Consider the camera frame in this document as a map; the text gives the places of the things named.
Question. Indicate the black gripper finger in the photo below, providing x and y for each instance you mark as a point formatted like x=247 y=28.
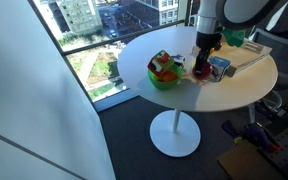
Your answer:
x=198 y=63
x=206 y=68

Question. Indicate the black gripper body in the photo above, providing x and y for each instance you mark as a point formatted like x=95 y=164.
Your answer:
x=208 y=41

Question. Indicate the red apple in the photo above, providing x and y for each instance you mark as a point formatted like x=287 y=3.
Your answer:
x=204 y=76

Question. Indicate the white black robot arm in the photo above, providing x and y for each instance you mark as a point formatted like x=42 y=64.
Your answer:
x=237 y=11

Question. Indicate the small orange fruit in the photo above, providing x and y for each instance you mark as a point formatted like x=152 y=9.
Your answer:
x=211 y=51

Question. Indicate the dark red plum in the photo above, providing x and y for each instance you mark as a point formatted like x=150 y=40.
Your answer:
x=218 y=46

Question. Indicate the blue white carton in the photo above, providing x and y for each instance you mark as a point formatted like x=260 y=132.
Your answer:
x=220 y=68

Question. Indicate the large orange fruit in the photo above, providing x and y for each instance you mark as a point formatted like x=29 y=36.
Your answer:
x=169 y=76

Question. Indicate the red green soft cube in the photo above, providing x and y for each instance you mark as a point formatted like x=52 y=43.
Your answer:
x=160 y=62

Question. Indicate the green plastic bowl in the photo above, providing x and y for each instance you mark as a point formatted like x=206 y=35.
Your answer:
x=164 y=85

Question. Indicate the light wooden tray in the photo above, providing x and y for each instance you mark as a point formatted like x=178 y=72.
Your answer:
x=247 y=55

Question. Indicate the grey office chair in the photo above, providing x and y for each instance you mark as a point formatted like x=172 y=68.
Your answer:
x=284 y=53

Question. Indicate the brown wooden board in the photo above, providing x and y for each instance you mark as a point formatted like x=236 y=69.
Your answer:
x=247 y=161

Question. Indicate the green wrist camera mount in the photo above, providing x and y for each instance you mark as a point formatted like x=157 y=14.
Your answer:
x=234 y=37

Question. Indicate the white table pedestal base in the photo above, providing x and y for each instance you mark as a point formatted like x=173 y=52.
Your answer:
x=175 y=133

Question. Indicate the dark window frame rail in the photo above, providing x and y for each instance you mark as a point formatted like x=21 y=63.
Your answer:
x=117 y=38

